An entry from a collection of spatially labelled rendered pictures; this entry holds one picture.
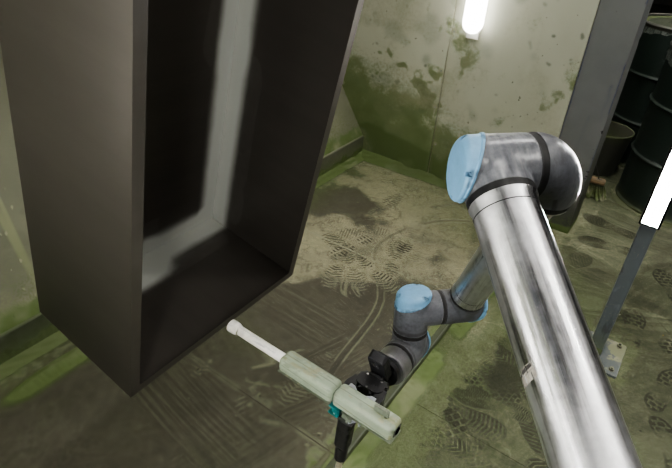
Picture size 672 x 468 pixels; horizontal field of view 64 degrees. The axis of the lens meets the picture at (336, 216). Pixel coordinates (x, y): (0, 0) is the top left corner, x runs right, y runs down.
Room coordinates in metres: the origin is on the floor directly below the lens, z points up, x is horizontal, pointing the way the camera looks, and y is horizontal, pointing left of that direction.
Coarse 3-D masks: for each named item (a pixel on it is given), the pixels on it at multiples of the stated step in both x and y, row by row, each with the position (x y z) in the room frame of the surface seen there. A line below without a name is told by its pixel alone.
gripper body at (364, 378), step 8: (392, 368) 0.94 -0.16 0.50; (360, 376) 0.89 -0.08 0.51; (368, 376) 0.90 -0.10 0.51; (376, 376) 0.90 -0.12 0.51; (392, 376) 0.93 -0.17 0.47; (360, 384) 0.87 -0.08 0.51; (368, 384) 0.87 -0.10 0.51; (376, 384) 0.87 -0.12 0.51; (384, 384) 0.88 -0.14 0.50; (392, 384) 0.93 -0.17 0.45; (360, 392) 0.87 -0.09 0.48; (368, 392) 0.85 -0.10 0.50; (376, 392) 0.85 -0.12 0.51; (384, 400) 0.88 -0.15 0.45
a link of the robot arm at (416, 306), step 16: (400, 288) 1.09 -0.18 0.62; (416, 288) 1.09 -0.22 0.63; (400, 304) 1.04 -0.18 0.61; (416, 304) 1.03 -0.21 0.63; (432, 304) 1.05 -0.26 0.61; (400, 320) 1.03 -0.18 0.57; (416, 320) 1.02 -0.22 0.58; (432, 320) 1.03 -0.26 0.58; (400, 336) 1.02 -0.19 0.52; (416, 336) 1.02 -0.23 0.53
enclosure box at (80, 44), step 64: (0, 0) 0.92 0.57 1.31; (64, 0) 0.82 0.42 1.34; (128, 0) 0.74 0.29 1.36; (192, 0) 1.31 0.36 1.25; (256, 0) 1.41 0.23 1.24; (320, 0) 1.31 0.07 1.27; (64, 64) 0.84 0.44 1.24; (128, 64) 0.75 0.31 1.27; (192, 64) 1.34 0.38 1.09; (256, 64) 1.41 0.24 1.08; (320, 64) 1.30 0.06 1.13; (64, 128) 0.86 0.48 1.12; (128, 128) 0.76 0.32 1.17; (192, 128) 1.37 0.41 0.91; (256, 128) 1.41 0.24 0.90; (320, 128) 1.29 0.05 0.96; (64, 192) 0.88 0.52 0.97; (128, 192) 0.77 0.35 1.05; (192, 192) 1.41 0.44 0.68; (256, 192) 1.41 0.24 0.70; (64, 256) 0.91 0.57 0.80; (128, 256) 0.78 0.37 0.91; (192, 256) 1.31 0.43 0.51; (256, 256) 1.37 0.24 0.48; (64, 320) 0.94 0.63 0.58; (128, 320) 0.80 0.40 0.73; (192, 320) 1.08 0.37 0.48; (128, 384) 0.82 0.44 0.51
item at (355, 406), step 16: (240, 336) 0.96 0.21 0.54; (256, 336) 0.96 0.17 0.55; (272, 352) 0.91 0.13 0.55; (288, 352) 0.91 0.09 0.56; (288, 368) 0.86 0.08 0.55; (304, 368) 0.86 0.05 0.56; (320, 368) 0.87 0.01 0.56; (304, 384) 0.84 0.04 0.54; (320, 384) 0.82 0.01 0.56; (336, 384) 0.82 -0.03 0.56; (336, 400) 0.79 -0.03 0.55; (352, 400) 0.78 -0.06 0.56; (368, 400) 0.78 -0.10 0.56; (352, 416) 0.76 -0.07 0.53; (368, 416) 0.75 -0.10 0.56; (384, 416) 0.75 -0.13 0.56; (336, 432) 0.79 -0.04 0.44; (352, 432) 0.79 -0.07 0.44; (384, 432) 0.72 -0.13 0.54; (336, 448) 0.78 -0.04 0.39
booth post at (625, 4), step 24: (600, 0) 2.49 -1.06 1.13; (624, 0) 2.43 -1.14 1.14; (648, 0) 2.40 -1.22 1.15; (600, 24) 2.47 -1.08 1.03; (624, 24) 2.42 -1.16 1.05; (600, 48) 2.45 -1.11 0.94; (624, 48) 2.40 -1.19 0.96; (600, 72) 2.44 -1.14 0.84; (624, 72) 2.42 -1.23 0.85; (576, 96) 2.47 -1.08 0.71; (600, 96) 2.42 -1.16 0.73; (576, 120) 2.46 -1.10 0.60; (600, 120) 2.40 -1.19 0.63; (576, 144) 2.44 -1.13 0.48; (600, 144) 2.45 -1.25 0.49; (552, 216) 2.44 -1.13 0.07; (576, 216) 2.48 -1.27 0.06
